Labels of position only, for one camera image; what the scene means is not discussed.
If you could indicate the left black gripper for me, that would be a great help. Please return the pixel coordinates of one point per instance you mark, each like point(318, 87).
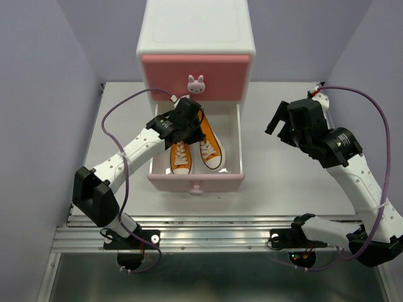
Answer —
point(199, 136)

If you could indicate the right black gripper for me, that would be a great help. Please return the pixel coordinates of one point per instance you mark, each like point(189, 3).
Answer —
point(283, 113)

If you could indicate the orange sneaker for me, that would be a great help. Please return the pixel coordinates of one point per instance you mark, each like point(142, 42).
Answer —
point(211, 149)
point(180, 159)

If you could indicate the light pink drawer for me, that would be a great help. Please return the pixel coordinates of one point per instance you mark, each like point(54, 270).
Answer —
point(225, 119)

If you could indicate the dark pink drawer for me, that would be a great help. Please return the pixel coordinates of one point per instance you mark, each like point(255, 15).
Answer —
point(205, 77)

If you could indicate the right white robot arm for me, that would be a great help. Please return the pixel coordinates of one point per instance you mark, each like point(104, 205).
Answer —
point(377, 237)

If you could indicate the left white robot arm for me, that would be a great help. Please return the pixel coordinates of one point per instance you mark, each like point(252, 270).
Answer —
point(94, 189)

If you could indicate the white plastic drawer cabinet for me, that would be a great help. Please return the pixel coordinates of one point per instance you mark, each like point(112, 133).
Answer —
point(196, 28)

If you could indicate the aluminium mounting rail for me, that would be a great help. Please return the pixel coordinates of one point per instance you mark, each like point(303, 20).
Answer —
point(179, 234)

